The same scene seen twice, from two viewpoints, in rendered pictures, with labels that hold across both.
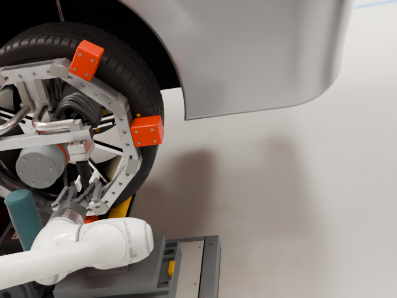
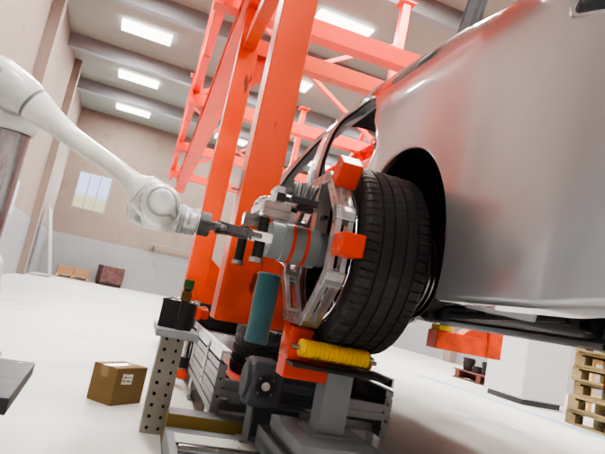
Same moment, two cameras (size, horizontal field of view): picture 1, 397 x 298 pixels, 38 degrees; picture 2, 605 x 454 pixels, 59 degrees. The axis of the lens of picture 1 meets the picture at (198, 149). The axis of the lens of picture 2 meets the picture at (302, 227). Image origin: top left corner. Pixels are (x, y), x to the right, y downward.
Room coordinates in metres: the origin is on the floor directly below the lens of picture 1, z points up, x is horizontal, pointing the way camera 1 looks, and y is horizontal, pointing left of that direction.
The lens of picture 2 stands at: (0.90, -1.25, 0.64)
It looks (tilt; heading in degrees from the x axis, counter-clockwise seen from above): 8 degrees up; 65
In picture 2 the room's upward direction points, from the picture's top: 11 degrees clockwise
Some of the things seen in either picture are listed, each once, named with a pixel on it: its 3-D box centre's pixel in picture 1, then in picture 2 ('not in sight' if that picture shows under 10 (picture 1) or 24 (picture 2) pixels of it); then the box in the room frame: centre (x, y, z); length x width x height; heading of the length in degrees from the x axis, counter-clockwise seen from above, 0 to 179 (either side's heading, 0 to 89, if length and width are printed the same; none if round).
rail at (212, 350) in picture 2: not in sight; (197, 342); (1.92, 2.22, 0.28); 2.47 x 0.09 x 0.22; 81
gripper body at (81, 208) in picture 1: (72, 210); (212, 225); (1.33, 0.36, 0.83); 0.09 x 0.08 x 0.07; 171
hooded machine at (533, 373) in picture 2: not in sight; (529, 341); (6.90, 3.90, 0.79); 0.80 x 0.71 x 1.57; 84
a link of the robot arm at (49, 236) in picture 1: (58, 253); (153, 211); (1.15, 0.37, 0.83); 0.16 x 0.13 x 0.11; 171
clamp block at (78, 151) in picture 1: (81, 146); (275, 210); (1.52, 0.33, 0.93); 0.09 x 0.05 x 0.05; 171
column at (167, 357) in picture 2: not in sight; (162, 381); (1.48, 1.12, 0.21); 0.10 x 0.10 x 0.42; 81
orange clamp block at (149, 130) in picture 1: (147, 130); (347, 245); (1.70, 0.15, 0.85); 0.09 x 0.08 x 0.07; 81
